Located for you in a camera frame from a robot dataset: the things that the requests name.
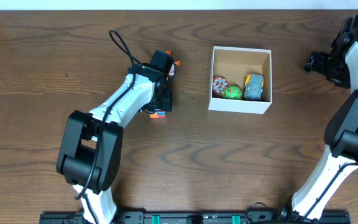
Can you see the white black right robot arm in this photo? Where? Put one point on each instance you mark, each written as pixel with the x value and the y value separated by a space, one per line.
pixel 340 156

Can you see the pink white duck toy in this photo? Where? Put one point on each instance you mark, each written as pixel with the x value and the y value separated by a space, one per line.
pixel 173 71

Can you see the orange plastic cage ball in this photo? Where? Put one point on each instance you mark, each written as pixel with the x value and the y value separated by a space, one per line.
pixel 219 84

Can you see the green ball with red numbers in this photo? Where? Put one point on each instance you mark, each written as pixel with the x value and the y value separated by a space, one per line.
pixel 232 92

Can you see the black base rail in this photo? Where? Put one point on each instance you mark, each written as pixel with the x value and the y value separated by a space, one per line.
pixel 253 216

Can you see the yellow grey toy truck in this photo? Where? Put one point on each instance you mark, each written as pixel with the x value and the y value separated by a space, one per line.
pixel 253 87

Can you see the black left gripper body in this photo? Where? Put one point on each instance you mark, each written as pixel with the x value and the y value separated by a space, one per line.
pixel 166 101

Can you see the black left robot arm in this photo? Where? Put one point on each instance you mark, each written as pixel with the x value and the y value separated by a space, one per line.
pixel 90 152

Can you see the colourful puzzle cube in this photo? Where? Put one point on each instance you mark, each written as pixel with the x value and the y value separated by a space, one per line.
pixel 158 114

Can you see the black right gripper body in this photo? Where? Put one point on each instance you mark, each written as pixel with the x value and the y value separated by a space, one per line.
pixel 335 68

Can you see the white cardboard box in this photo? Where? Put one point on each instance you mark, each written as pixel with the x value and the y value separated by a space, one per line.
pixel 234 63

